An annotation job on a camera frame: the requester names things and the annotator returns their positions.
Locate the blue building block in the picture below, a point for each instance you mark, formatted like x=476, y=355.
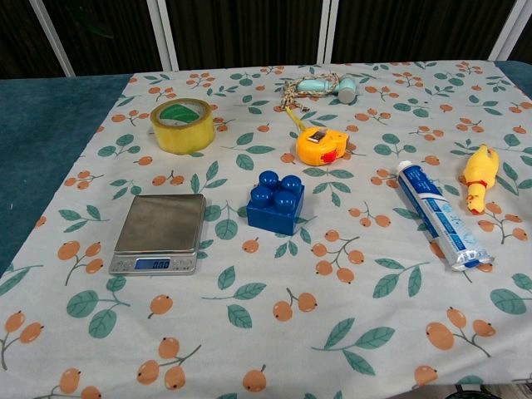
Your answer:
x=274, y=218

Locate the silver digital kitchen scale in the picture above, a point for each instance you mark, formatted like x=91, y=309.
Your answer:
x=160, y=226

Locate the yellow tape measure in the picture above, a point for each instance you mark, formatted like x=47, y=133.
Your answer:
x=316, y=151

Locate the yellow packing tape roll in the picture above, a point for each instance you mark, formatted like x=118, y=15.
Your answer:
x=183, y=135

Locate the floral print tablecloth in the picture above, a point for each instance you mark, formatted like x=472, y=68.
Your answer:
x=266, y=324

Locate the black white-framed folding screen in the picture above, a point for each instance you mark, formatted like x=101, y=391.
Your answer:
x=249, y=29

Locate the white blue toothpaste tube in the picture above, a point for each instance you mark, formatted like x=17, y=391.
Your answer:
x=440, y=216

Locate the yellow rubber chicken toy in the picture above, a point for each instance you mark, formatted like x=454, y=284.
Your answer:
x=480, y=168

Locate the teal velvet table cover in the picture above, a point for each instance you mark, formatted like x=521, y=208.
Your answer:
x=41, y=137

